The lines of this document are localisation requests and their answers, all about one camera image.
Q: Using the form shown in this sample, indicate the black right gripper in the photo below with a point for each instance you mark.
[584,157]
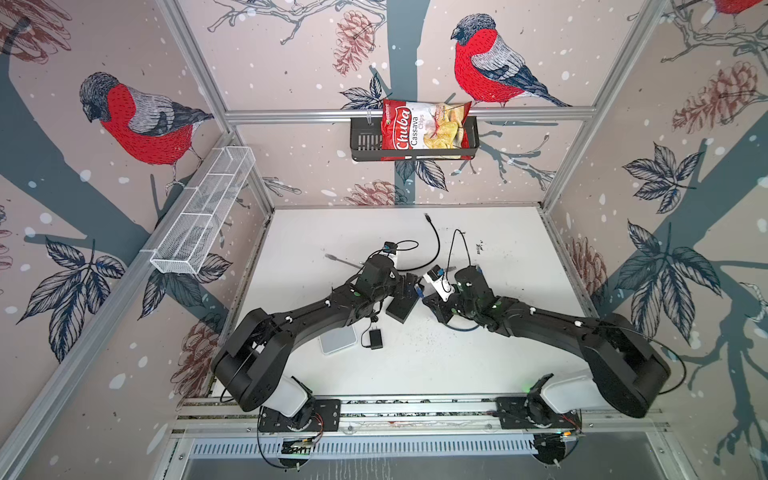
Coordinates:
[437,307]

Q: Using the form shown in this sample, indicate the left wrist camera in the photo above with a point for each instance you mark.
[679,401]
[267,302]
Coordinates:
[390,249]

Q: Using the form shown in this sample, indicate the black network switch box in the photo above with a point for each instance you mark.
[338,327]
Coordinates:
[402,304]

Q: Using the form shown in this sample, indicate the white wire mesh shelf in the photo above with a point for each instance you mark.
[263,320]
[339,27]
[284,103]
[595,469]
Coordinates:
[191,237]

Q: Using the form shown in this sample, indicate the white small switch box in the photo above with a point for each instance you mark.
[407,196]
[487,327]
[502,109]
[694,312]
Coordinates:
[337,340]

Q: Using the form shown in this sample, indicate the black power adapter with cord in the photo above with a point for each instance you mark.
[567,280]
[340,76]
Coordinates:
[371,338]

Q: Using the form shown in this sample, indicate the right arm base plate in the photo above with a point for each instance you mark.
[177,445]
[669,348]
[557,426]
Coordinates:
[517,412]

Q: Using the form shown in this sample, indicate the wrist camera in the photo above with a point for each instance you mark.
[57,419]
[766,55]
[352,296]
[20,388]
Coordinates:
[437,278]
[390,249]

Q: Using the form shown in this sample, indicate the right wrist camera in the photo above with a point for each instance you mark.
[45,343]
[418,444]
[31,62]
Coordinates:
[437,278]

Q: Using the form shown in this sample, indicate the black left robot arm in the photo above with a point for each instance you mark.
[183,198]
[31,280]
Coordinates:
[251,363]

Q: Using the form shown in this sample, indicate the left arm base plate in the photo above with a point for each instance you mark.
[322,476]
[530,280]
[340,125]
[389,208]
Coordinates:
[318,415]

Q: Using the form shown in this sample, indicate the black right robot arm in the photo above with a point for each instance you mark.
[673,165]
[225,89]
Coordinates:
[626,370]

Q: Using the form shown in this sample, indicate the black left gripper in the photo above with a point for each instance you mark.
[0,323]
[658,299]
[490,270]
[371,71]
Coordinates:
[409,285]

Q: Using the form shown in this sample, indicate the red cassava chips bag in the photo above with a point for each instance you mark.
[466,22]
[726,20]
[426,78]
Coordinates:
[410,126]

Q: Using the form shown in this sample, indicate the black wall basket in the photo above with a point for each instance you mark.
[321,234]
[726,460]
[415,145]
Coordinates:
[366,144]

